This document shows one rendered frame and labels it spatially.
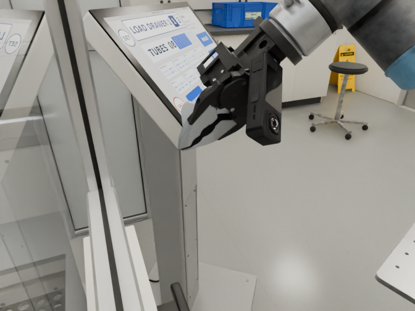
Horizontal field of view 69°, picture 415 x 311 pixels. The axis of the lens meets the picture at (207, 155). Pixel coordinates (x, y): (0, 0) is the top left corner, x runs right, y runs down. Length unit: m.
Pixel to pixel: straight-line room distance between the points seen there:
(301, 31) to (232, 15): 2.85
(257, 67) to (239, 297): 1.22
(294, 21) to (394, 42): 0.11
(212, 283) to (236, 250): 0.27
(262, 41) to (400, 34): 0.16
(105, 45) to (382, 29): 0.46
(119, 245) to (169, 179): 0.60
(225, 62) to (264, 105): 0.09
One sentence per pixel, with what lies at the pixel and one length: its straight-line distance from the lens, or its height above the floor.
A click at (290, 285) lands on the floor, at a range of 1.60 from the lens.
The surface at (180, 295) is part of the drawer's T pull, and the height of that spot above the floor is 0.91.
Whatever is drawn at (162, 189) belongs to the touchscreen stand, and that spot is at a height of 0.68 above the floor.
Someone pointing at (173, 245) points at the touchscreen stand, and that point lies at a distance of 1.10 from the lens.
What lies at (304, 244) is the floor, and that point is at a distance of 1.81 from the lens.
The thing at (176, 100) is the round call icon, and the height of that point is 1.02.
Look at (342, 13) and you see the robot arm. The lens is 0.41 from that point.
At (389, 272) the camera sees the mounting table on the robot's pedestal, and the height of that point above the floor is 0.76.
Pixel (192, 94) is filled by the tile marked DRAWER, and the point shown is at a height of 1.02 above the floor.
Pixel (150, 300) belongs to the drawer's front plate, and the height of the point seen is 0.93.
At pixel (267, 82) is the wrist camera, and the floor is 1.13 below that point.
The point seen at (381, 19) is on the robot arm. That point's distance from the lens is 0.41.
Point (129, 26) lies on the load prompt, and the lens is 0.71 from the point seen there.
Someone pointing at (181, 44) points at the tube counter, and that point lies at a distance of 0.84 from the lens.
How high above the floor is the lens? 1.23
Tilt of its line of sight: 29 degrees down
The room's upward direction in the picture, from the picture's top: straight up
